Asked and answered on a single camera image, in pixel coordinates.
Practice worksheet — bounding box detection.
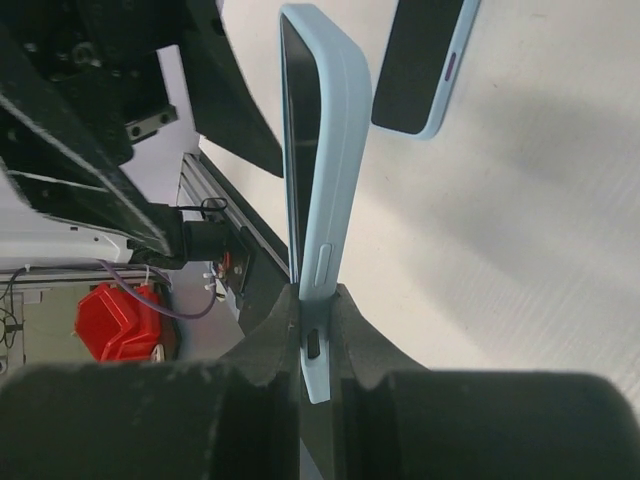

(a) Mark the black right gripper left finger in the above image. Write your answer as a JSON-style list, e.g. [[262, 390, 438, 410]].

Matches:
[[1, 285, 301, 479]]

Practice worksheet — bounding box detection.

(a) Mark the red storage bin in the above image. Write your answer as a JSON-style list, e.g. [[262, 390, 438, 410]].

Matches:
[[74, 283, 162, 362]]

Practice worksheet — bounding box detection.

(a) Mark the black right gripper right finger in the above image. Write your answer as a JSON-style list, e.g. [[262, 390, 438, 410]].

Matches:
[[330, 286, 639, 479]]

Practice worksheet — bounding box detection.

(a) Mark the aluminium front rail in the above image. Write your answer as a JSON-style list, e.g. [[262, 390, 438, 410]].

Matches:
[[180, 152, 289, 283]]

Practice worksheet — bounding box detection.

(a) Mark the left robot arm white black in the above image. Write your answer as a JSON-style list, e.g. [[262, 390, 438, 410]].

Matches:
[[1, 1, 283, 269]]

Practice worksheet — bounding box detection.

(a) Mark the black phone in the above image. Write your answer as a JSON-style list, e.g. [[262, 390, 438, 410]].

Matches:
[[280, 15, 321, 283]]

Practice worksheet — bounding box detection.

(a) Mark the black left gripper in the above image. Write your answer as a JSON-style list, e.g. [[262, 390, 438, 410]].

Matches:
[[1, 1, 283, 253]]

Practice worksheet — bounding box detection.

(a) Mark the purple smartphone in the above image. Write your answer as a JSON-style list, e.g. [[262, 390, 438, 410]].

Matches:
[[370, 0, 466, 135]]

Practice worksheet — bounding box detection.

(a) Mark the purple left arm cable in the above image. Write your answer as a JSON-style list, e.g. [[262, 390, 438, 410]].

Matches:
[[97, 257, 221, 321]]

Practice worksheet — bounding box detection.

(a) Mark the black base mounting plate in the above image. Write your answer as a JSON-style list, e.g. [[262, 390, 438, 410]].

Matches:
[[219, 226, 289, 335]]

